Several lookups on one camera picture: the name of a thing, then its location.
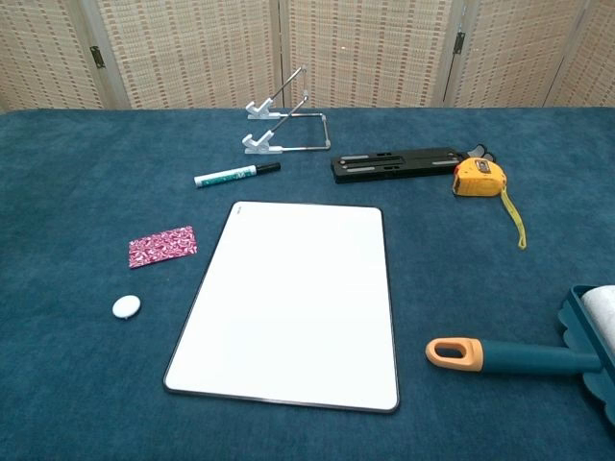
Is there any white drawing board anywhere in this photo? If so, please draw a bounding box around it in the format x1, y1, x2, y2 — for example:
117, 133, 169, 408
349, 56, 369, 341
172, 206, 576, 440
162, 201, 401, 415

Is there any black folding bracket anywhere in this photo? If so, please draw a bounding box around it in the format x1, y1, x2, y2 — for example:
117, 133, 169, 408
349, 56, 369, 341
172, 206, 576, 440
330, 142, 496, 185

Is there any white marker with black cap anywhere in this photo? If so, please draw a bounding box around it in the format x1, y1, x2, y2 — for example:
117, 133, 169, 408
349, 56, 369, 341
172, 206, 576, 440
193, 161, 282, 189

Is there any yellow tape measure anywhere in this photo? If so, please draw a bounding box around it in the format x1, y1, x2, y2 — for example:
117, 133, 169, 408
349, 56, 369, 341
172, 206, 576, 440
452, 157, 528, 251

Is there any small white oval eraser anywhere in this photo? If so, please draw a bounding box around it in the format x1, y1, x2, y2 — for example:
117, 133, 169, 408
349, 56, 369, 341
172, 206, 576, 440
111, 294, 142, 320

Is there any woven bamboo folding screen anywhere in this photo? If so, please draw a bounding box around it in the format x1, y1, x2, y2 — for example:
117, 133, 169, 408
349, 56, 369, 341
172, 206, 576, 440
0, 0, 615, 114

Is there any blue table cloth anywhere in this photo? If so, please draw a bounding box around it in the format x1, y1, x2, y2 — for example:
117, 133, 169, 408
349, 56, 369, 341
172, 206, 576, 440
0, 106, 615, 461

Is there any teal lint roller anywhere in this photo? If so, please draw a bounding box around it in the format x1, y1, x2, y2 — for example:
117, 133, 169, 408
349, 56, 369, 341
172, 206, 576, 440
425, 284, 615, 426

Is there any metal wire book stand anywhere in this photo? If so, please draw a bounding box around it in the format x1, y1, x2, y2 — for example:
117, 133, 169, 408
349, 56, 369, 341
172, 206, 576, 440
241, 65, 332, 156

